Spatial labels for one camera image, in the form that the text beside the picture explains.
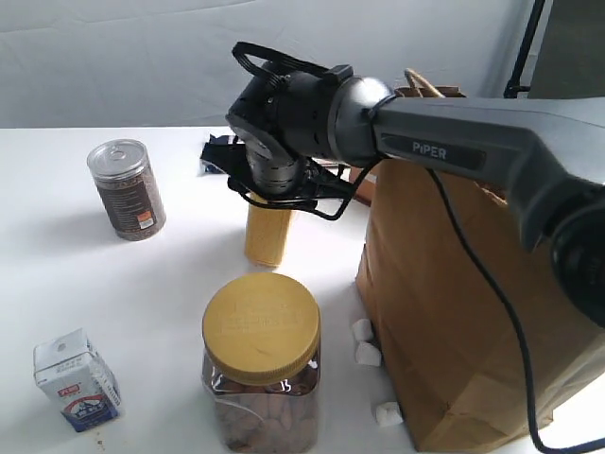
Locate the yellow cylindrical can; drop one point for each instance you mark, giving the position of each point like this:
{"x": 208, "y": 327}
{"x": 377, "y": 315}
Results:
{"x": 266, "y": 235}

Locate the white marshmallow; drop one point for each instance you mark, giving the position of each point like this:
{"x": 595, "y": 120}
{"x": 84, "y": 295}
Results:
{"x": 362, "y": 330}
{"x": 367, "y": 354}
{"x": 388, "y": 414}

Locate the clear can brown pellets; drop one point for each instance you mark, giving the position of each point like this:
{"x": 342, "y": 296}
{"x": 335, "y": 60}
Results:
{"x": 127, "y": 187}

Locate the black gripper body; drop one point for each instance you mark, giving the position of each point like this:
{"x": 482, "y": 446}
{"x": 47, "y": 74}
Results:
{"x": 301, "y": 184}

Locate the dark blue snack packet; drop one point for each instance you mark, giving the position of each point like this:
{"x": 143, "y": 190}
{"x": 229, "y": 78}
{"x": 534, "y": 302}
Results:
{"x": 224, "y": 154}

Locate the black light stand pole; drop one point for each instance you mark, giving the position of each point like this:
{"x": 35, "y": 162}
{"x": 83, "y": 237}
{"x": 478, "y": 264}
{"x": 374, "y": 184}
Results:
{"x": 514, "y": 86}

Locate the brown paper bag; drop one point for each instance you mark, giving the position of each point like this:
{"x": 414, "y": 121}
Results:
{"x": 480, "y": 342}

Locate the white marshmallow middle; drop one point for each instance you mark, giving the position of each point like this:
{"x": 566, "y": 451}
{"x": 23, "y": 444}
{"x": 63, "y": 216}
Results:
{"x": 367, "y": 354}

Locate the white marshmallow upper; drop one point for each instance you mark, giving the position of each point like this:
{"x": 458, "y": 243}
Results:
{"x": 362, "y": 330}

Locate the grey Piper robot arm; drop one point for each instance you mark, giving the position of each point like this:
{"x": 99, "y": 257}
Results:
{"x": 546, "y": 155}

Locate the almond jar yellow lid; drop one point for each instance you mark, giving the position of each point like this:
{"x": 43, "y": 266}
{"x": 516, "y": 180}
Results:
{"x": 261, "y": 363}

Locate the white blue milk carton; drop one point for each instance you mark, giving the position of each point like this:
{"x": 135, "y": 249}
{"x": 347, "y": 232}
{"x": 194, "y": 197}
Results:
{"x": 77, "y": 380}

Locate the white marshmallow lower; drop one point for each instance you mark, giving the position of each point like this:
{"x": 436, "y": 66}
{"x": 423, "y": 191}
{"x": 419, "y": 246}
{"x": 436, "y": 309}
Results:
{"x": 388, "y": 414}

